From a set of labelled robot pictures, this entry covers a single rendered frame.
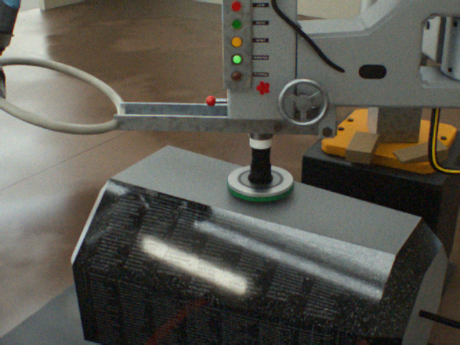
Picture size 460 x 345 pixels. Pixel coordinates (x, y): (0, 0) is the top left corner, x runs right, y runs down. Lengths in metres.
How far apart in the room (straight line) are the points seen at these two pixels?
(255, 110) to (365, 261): 0.54
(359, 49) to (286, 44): 0.21
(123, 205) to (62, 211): 1.67
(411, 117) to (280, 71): 0.96
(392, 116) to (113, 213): 1.19
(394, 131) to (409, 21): 0.90
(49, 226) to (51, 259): 0.35
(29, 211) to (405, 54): 2.64
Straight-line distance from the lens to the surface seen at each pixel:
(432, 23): 2.14
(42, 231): 3.71
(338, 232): 1.94
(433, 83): 1.97
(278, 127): 1.97
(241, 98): 1.89
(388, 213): 2.07
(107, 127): 1.96
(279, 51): 1.85
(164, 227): 2.12
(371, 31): 1.88
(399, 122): 2.69
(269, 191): 2.03
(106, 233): 2.23
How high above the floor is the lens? 1.83
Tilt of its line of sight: 26 degrees down
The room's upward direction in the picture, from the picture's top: 1 degrees counter-clockwise
